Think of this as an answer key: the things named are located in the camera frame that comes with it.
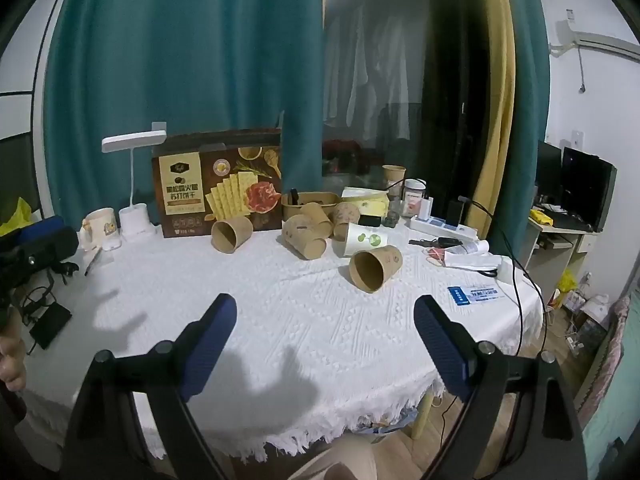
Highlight brown paper cup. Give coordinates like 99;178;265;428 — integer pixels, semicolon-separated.
382;164;407;198
332;202;362;242
210;215;254;255
281;214;329;261
300;202;334;239
348;245;404;294

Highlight white-lidded jar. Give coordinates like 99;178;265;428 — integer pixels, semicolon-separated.
403;178;427;217

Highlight teal curtain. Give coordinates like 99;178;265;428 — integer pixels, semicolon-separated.
43;0;325;233
486;0;550;261

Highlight kraft paper oval box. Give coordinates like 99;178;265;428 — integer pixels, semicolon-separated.
281;191;342;222

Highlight white air conditioner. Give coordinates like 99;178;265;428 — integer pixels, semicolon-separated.
549;19;640;65

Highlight brown cracker box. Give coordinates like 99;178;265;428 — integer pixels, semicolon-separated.
151;128;284;239

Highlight black tangled cable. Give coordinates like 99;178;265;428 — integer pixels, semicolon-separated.
19;260;81;356

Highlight yellow tissue pack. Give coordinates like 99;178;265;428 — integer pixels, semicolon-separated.
341;186;391;221

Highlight person's leg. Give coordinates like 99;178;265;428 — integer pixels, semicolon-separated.
287;434;396;480

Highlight white green-print paper cup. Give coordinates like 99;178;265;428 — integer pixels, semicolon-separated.
344;222;389;259

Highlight blue and white card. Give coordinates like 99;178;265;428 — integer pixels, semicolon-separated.
447;282;505;307

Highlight hanging white clothes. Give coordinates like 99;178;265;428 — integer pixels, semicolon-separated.
324;5;416;142

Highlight black power bank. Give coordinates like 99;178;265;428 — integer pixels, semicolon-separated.
29;302;73;350

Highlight white desk lamp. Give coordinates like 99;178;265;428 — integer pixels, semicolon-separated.
101;130;168;237

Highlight person's left hand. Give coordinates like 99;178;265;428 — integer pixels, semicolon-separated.
0;334;28;393

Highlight white tube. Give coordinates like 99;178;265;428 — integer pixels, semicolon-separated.
444;239;491;257

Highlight white printed mug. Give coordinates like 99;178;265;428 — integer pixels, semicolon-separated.
80;207;122;252

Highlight wooden table leg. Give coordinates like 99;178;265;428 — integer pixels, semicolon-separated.
411;390;435;442

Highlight yellow plastic bag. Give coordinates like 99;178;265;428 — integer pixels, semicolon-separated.
0;196;34;237

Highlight black computer monitor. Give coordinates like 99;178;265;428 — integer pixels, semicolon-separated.
538;141;618;233

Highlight yellow curtain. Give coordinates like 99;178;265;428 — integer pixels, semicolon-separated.
465;0;517;241

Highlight white textured tablecloth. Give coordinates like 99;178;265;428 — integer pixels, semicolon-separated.
20;220;547;464

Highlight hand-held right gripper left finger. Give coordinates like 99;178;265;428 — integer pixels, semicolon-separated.
60;293;238;480

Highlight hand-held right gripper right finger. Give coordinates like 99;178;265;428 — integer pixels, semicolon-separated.
413;294;589;480

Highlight white power strip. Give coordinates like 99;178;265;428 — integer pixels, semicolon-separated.
409;215;479;241

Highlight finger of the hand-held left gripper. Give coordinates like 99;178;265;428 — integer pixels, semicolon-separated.
15;216;81;273

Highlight white side desk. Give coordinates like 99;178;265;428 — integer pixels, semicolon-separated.
515;212;600;311

